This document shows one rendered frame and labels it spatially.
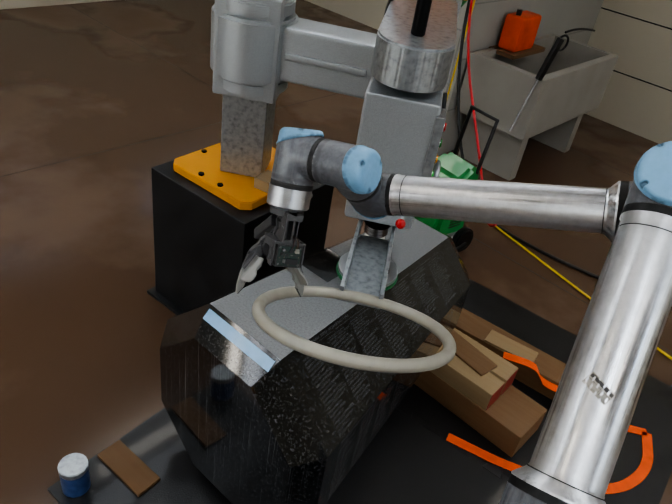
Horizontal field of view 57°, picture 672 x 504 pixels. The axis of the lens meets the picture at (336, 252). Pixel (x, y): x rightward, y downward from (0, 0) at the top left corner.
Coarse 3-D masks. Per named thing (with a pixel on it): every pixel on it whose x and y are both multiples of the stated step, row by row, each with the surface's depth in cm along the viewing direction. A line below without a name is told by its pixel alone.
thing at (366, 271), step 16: (368, 240) 197; (384, 240) 199; (352, 256) 181; (368, 256) 190; (384, 256) 191; (352, 272) 181; (368, 272) 183; (384, 272) 176; (352, 288) 175; (368, 288) 176; (384, 288) 170
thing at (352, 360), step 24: (288, 288) 160; (312, 288) 165; (336, 288) 169; (264, 312) 139; (408, 312) 163; (288, 336) 128; (336, 360) 124; (360, 360) 124; (384, 360) 125; (408, 360) 127; (432, 360) 131
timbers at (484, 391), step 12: (468, 336) 291; (480, 348) 285; (456, 360) 276; (492, 360) 279; (504, 360) 281; (432, 372) 281; (444, 372) 276; (456, 372) 271; (468, 372) 271; (492, 372) 274; (504, 372) 274; (516, 372) 278; (456, 384) 274; (468, 384) 269; (480, 384) 266; (492, 384) 267; (504, 384) 270; (468, 396) 271; (480, 396) 266; (492, 396) 263
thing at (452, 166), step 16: (480, 112) 359; (464, 128) 370; (448, 160) 369; (464, 160) 368; (480, 160) 364; (448, 176) 365; (464, 176) 362; (432, 224) 372; (448, 224) 375; (464, 240) 388
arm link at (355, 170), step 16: (320, 144) 121; (336, 144) 121; (352, 144) 121; (320, 160) 120; (336, 160) 119; (352, 160) 117; (368, 160) 118; (320, 176) 122; (336, 176) 119; (352, 176) 118; (368, 176) 120; (352, 192) 124; (368, 192) 122
